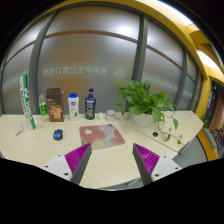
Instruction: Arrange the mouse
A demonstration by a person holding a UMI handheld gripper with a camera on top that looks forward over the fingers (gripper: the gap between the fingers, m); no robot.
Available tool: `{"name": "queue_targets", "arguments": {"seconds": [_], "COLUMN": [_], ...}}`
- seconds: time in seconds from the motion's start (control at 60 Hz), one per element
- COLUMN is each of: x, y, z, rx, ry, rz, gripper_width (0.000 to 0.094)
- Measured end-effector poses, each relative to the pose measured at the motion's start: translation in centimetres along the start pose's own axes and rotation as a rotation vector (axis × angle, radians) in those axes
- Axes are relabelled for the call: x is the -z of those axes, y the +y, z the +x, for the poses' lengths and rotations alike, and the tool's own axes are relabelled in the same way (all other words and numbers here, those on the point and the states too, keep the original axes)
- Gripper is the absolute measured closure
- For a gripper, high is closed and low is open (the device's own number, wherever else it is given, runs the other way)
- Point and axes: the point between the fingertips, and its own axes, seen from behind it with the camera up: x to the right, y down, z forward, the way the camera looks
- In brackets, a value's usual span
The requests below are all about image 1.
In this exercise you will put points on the white green shuttlecock tube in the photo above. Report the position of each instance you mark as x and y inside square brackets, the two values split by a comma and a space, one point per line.
[25, 102]

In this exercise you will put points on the small white jar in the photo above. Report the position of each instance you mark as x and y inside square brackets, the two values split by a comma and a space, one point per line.
[110, 115]

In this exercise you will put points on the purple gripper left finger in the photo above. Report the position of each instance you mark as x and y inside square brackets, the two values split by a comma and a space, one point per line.
[70, 166]

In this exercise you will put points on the crumpled white paper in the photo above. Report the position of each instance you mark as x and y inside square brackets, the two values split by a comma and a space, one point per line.
[100, 116]

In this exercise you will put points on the brown carton box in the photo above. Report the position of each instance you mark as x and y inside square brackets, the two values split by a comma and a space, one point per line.
[55, 104]

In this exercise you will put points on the green potted plant white pot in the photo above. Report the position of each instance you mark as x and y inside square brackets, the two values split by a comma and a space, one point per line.
[140, 101]

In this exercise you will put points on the floral pastel mouse pad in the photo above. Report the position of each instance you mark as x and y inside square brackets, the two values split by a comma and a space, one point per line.
[101, 136]

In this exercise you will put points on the black round desk grommet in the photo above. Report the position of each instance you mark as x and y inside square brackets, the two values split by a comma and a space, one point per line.
[155, 134]

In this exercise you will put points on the clear green-label plastic bottle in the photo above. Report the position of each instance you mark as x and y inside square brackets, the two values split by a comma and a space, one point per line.
[43, 108]

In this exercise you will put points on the white lotion bottle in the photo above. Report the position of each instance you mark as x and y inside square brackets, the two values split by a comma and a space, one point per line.
[73, 103]

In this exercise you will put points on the dark blue shampoo bottle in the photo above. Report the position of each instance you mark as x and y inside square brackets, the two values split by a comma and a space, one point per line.
[90, 103]

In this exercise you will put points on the blue computer mouse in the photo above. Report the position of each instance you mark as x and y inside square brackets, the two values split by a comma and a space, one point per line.
[58, 134]

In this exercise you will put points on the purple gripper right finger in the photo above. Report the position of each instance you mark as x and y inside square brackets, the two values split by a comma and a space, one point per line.
[151, 166]

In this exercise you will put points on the small white packet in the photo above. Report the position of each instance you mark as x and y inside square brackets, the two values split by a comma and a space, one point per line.
[18, 129]

